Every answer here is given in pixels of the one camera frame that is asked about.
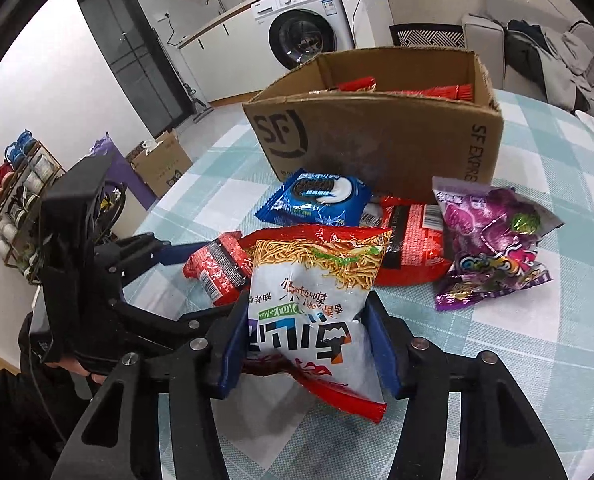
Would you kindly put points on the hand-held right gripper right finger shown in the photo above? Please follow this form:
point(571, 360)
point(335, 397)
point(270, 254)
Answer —
point(384, 350)

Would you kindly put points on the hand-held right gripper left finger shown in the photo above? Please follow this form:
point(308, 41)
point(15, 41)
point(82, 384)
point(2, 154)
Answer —
point(232, 350)

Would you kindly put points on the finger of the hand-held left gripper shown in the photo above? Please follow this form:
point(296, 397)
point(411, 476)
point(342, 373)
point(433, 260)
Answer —
point(147, 252)
point(167, 322)

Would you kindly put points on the small red snack packet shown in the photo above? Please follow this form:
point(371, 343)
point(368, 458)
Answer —
point(212, 270)

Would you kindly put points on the noodle snack packet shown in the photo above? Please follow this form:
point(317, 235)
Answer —
point(307, 310)

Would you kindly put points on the red barcode snack packet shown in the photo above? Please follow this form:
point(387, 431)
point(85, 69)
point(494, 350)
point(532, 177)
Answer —
point(417, 250)

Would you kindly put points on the purple candy packet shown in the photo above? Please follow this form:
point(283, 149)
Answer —
point(487, 240)

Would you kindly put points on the blue cookie packet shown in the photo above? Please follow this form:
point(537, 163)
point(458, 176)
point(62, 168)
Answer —
point(312, 200)

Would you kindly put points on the brown cardboard box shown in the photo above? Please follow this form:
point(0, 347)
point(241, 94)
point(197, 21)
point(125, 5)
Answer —
point(377, 145)

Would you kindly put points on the red and purple snack packet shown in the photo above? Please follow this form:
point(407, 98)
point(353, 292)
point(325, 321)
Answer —
point(354, 85)

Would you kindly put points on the person's left hand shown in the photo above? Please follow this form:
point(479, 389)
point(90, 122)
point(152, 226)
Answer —
point(89, 372)

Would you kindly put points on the purple bag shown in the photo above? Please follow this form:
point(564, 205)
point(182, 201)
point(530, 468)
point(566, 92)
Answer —
point(122, 175)

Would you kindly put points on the printed cardboard box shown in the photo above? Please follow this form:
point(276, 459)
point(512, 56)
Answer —
point(164, 165)

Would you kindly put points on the shoe rack with shoes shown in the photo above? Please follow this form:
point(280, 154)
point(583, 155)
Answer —
point(19, 145)

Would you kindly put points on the stick vacuum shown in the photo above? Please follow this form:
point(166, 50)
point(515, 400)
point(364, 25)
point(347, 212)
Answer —
point(197, 102)

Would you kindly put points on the dark glass door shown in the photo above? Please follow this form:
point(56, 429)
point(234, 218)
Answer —
point(127, 50)

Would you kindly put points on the white kitchen counter cabinet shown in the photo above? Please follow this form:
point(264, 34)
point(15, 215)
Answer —
point(227, 60)

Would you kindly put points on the kitchen faucet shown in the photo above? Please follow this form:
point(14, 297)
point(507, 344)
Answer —
point(216, 4)

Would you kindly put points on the white washing machine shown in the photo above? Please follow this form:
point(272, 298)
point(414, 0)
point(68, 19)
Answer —
point(302, 35)

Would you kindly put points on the patterned basket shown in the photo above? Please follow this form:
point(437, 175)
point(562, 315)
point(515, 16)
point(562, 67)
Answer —
point(427, 36)

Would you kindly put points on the beige sofa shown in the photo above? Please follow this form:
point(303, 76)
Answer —
point(482, 40)

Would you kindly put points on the dark jacket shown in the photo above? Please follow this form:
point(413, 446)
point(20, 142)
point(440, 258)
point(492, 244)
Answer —
point(524, 55)

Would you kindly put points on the grey garment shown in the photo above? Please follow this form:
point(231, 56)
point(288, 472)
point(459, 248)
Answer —
point(567, 70)

